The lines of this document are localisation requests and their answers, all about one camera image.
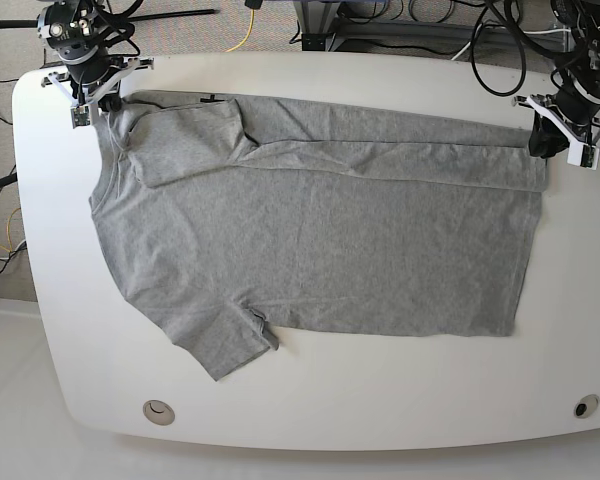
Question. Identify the table grommet hole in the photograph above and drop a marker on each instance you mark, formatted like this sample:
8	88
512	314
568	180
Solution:
587	406
158	412

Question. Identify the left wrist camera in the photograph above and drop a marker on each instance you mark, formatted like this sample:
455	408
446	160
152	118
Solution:
583	155

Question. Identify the right table grommet hole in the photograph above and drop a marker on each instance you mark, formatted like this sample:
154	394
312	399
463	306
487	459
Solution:
587	406

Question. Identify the black tripod stand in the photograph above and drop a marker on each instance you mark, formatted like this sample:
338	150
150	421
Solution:
10	22

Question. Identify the grey T-shirt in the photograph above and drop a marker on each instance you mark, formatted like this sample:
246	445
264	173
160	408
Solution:
221	221

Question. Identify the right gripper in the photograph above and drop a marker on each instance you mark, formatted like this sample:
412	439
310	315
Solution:
94	77

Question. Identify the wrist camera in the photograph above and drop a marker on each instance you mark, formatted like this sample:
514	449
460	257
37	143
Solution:
81	116
583	155

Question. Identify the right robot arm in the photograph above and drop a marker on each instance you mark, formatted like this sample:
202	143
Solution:
95	46

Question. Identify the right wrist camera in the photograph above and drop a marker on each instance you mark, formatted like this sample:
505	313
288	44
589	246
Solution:
81	116

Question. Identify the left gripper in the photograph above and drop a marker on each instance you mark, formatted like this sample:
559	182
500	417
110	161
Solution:
576	107

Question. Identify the left table grommet hole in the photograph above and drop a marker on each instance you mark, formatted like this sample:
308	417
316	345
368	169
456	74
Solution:
158	412

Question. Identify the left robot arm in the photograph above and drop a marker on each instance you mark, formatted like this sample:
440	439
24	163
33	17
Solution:
581	65

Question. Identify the grey aluminium frame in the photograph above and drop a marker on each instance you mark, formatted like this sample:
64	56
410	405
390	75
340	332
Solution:
321	29

